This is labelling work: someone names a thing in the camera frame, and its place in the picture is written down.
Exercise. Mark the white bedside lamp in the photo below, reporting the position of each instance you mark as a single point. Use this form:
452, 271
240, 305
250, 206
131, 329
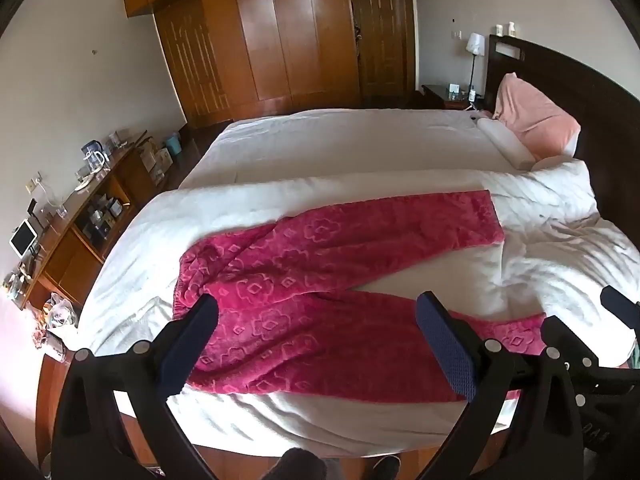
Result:
474, 47

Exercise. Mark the light blue trash bin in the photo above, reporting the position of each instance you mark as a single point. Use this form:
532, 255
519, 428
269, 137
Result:
173, 145

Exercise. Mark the clear plastic bag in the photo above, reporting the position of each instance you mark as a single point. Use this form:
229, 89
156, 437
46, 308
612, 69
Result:
61, 312

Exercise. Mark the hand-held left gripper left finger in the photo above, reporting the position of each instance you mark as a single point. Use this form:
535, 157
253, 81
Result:
192, 332

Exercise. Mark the white bed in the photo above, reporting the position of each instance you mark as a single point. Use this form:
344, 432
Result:
320, 160

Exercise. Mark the white tablet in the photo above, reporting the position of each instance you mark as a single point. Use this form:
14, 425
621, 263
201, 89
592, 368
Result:
23, 237

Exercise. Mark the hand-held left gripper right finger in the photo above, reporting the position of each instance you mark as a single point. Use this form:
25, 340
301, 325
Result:
447, 345

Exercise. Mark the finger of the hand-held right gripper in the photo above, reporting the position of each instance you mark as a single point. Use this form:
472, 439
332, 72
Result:
570, 340
622, 302

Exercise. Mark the pink pillow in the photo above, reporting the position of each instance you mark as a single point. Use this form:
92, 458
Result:
532, 120

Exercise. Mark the white duvet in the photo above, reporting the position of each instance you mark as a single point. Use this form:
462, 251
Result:
560, 225

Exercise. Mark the cardboard box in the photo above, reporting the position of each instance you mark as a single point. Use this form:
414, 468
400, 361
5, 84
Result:
156, 160

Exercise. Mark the wooden door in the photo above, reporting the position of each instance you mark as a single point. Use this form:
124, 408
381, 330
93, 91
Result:
382, 35

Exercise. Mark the red fleece pants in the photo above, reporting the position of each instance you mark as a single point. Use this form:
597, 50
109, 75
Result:
310, 290

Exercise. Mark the wooden sideboard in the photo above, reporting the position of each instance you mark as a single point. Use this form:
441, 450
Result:
85, 230

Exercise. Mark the dark wooden headboard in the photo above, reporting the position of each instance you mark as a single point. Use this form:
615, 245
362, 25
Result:
585, 85

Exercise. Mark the dark shoe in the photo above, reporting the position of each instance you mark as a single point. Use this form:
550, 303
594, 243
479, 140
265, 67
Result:
381, 467
297, 465

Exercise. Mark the white pillow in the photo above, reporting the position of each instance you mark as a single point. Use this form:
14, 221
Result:
505, 142

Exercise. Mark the small box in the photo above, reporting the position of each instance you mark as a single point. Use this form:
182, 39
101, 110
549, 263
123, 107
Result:
454, 91

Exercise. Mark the wooden wardrobe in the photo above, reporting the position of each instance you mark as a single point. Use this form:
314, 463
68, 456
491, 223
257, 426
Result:
240, 35

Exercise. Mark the blue electric kettle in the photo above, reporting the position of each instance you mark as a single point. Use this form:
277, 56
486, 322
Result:
95, 156

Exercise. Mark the dark wooden nightstand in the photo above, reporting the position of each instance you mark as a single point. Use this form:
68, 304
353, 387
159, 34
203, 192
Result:
442, 96

